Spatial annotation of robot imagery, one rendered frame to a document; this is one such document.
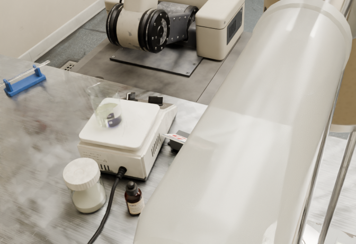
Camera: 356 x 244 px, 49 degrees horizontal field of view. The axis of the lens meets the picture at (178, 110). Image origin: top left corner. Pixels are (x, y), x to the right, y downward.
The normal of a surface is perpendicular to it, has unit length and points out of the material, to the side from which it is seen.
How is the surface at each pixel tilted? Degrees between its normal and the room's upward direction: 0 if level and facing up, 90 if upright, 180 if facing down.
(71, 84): 0
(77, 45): 0
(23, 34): 90
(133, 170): 90
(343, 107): 90
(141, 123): 0
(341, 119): 90
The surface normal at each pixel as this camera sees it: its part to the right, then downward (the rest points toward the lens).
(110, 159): -0.29, 0.63
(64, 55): -0.07, -0.77
